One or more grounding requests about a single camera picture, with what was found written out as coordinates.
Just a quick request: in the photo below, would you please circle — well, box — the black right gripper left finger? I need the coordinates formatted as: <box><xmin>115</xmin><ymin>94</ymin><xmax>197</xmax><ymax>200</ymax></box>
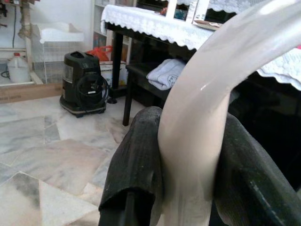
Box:
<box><xmin>98</xmin><ymin>105</ymin><xmax>166</xmax><ymax>226</ymax></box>

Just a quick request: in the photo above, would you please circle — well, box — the red plastic bag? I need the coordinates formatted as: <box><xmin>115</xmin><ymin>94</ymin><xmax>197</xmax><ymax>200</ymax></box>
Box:
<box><xmin>85</xmin><ymin>45</ymin><xmax>114</xmax><ymax>62</ymax></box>

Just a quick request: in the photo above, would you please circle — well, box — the long cardboard box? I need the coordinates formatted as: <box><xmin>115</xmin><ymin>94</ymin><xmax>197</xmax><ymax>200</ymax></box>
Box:
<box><xmin>0</xmin><ymin>82</ymin><xmax>64</xmax><ymax>105</ymax></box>

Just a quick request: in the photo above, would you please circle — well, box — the black canister vacuum cleaner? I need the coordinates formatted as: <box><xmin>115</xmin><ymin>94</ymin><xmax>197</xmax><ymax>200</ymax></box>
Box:
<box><xmin>59</xmin><ymin>51</ymin><xmax>110</xmax><ymax>119</ymax></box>

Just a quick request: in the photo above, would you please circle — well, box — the white printed box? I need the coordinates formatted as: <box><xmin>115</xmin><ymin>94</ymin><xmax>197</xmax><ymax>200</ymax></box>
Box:
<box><xmin>99</xmin><ymin>60</ymin><xmax>128</xmax><ymax>90</ymax></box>

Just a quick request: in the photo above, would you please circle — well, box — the flat brown tray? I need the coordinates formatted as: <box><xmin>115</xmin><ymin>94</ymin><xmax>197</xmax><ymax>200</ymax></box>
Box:
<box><xmin>192</xmin><ymin>19</ymin><xmax>222</xmax><ymax>32</ymax></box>

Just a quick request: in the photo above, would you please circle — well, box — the beige long-handled dustpan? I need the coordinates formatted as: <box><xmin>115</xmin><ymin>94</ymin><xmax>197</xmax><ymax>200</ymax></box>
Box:
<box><xmin>155</xmin><ymin>0</ymin><xmax>301</xmax><ymax>226</ymax></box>

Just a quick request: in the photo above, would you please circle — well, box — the folded white towel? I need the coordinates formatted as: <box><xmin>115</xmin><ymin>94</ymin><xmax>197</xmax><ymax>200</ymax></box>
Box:
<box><xmin>146</xmin><ymin>58</ymin><xmax>187</xmax><ymax>91</ymax></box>

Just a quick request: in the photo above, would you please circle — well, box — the white bookshelf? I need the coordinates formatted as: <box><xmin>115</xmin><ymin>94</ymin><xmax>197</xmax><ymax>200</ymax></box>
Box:
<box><xmin>90</xmin><ymin>0</ymin><xmax>137</xmax><ymax>65</ymax></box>

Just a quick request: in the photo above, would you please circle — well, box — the white printed carton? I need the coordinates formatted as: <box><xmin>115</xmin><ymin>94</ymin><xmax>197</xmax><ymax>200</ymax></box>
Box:
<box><xmin>191</xmin><ymin>0</ymin><xmax>210</xmax><ymax>24</ymax></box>

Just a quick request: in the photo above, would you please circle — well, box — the white lace tablecloth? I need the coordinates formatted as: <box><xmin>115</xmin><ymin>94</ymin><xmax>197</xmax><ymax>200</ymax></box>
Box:
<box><xmin>100</xmin><ymin>3</ymin><xmax>301</xmax><ymax>91</ymax></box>

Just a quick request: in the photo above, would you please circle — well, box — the white plastic jug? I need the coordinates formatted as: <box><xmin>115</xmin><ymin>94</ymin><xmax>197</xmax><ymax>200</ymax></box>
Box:
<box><xmin>6</xmin><ymin>52</ymin><xmax>32</xmax><ymax>84</ymax></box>

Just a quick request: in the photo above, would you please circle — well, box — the black bench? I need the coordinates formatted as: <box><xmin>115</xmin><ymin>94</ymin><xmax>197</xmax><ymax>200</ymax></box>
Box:
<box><xmin>122</xmin><ymin>63</ymin><xmax>189</xmax><ymax>127</ymax></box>

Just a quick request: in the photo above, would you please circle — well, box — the white tray shelf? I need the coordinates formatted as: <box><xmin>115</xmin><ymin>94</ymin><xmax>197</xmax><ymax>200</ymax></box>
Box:
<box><xmin>38</xmin><ymin>22</ymin><xmax>85</xmax><ymax>45</ymax></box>

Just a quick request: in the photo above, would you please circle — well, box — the rope scratching post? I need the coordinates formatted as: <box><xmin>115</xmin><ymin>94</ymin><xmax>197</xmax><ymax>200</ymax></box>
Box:
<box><xmin>18</xmin><ymin>0</ymin><xmax>34</xmax><ymax>69</ymax></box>

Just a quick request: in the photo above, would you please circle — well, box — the black table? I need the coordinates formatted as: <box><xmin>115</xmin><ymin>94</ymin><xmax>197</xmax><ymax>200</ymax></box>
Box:
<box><xmin>105</xmin><ymin>22</ymin><xmax>301</xmax><ymax>128</ymax></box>

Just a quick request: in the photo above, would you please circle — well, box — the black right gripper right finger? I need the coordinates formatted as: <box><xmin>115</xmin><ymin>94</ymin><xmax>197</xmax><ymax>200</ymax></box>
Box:
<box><xmin>211</xmin><ymin>114</ymin><xmax>301</xmax><ymax>226</ymax></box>

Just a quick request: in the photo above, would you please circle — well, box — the black vacuum power cord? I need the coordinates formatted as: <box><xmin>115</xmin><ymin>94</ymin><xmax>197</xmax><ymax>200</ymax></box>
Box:
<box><xmin>77</xmin><ymin>74</ymin><xmax>111</xmax><ymax>112</ymax></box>

